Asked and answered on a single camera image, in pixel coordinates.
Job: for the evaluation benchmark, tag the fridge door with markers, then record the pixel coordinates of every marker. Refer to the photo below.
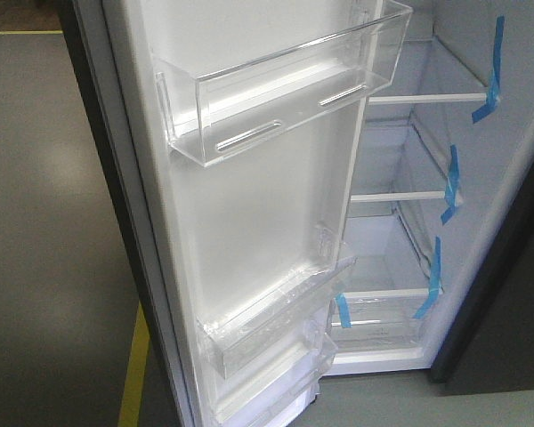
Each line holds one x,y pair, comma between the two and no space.
206,242

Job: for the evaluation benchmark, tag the dark grey fridge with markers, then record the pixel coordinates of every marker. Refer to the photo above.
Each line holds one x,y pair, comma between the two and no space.
443,153

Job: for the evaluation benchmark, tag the middle clear door bin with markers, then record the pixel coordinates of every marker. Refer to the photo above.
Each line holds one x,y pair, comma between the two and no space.
233,345

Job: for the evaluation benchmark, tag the clear door bin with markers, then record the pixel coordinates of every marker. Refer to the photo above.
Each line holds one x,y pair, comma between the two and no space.
232,74
233,345
260,398

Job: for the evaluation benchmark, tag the upper clear door bin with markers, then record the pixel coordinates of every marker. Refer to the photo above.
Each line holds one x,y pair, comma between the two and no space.
232,74

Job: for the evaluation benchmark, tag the clear crisper drawer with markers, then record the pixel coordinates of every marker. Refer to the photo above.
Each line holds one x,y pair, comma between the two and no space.
389,319

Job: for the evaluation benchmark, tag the lower clear door bin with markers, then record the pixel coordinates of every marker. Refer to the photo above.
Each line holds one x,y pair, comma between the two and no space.
260,398

